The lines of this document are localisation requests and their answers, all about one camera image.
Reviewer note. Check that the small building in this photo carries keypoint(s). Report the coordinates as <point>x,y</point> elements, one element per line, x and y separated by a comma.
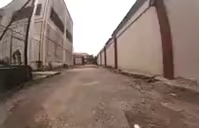
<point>78,59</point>

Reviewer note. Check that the brown dirt road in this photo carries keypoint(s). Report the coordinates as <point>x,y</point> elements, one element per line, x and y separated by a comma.
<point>93,96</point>

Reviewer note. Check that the tall grey building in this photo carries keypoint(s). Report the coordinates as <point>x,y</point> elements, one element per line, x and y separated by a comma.
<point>53,36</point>

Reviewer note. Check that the pale concrete slab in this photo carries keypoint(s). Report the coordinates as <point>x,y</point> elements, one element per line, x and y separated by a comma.
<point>43,74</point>

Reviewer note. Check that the robot's own part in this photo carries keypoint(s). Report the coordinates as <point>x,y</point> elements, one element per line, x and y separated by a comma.
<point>137,126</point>

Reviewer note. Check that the pale concrete kerb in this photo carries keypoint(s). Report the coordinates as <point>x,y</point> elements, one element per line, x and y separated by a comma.
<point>183,85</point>

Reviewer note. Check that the dark leaning pole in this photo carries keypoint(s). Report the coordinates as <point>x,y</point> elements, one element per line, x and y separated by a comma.
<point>3,36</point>

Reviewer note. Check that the beige wall with brown pillars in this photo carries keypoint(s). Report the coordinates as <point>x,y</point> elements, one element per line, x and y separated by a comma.
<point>140,46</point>

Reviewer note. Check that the dark low wall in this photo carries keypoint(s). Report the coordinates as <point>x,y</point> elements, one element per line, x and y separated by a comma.
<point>7,78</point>

